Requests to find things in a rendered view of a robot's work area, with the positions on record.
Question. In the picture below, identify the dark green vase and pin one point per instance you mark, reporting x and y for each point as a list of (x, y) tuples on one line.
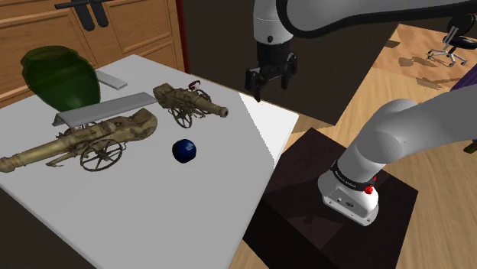
[(59, 78)]

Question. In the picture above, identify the black office chair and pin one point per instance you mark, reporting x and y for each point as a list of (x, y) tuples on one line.
[(456, 41)]

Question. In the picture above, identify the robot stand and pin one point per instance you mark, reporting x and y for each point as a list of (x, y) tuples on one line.
[(335, 231)]

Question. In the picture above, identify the dark blue ball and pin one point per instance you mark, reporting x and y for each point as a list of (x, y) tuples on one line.
[(184, 151)]

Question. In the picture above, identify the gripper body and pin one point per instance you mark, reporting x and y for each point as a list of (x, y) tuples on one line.
[(274, 57)]

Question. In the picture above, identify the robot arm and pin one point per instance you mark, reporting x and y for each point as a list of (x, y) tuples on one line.
[(391, 138)]

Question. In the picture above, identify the small brass cannon model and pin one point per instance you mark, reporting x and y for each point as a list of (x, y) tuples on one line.
[(186, 100)]

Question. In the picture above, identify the short grey flat bar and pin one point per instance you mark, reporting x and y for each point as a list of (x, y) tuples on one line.
[(111, 81)]

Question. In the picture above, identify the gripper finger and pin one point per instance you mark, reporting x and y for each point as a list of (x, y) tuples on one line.
[(287, 76), (253, 85)]

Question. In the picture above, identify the long grey flat bar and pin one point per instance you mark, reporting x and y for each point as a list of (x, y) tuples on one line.
[(108, 108)]

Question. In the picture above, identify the large brass cannon model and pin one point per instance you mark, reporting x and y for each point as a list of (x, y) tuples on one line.
[(93, 136)]

